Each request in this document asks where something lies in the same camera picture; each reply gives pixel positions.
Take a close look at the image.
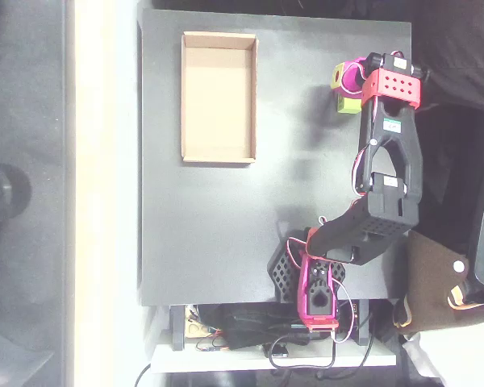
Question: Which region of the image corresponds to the green cube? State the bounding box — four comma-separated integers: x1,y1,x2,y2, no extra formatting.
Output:
337,93,362,114

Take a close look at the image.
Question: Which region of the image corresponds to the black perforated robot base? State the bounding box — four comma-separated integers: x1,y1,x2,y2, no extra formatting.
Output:
267,237,348,304

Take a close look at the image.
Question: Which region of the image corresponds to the shallow cardboard box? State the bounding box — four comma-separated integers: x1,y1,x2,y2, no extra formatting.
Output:
180,31,259,164

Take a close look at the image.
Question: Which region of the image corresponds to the dark fabric garment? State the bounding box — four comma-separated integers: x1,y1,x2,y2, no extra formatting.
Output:
411,0,484,114

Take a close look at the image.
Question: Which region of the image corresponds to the brown bag with white button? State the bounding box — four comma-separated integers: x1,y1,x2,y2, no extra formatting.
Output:
390,230,484,343

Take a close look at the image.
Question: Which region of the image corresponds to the black power adapter bundle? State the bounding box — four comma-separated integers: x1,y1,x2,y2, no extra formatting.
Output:
219,302,307,351

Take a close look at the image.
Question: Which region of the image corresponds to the small black connector box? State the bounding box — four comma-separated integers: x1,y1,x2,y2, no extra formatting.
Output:
264,342,290,359

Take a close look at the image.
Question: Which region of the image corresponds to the beige plywood piece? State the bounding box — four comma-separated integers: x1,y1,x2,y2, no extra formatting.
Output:
185,306,223,339

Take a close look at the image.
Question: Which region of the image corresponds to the white shelf board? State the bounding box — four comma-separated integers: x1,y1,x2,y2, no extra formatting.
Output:
151,342,398,374

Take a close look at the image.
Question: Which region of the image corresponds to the black power cable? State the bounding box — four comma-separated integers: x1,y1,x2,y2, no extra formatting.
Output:
135,362,152,387

